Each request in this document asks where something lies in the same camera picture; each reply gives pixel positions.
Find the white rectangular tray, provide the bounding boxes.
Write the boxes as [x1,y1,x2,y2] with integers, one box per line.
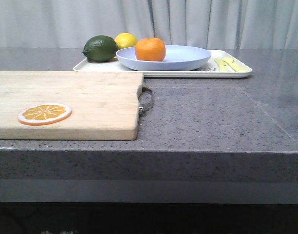
[73,50,252,78]

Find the orange fruit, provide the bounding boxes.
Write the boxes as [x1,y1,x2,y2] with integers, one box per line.
[135,38,166,61]

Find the wooden cutting board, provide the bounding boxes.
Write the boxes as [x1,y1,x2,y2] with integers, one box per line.
[0,71,144,140]

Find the yellow fruit slice pieces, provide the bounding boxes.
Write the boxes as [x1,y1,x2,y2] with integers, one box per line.
[214,57,247,72]

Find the metal cutting board handle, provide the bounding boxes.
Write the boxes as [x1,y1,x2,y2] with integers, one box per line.
[138,83,154,116]

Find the grey curtain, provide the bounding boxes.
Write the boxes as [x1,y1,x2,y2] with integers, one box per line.
[0,0,298,49]

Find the orange slice coaster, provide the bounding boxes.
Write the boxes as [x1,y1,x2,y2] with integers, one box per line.
[18,103,72,126]

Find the light blue plate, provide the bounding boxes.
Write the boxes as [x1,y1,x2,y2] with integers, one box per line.
[116,45,211,71]

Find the green lime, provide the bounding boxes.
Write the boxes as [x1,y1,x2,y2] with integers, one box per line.
[82,35,118,62]

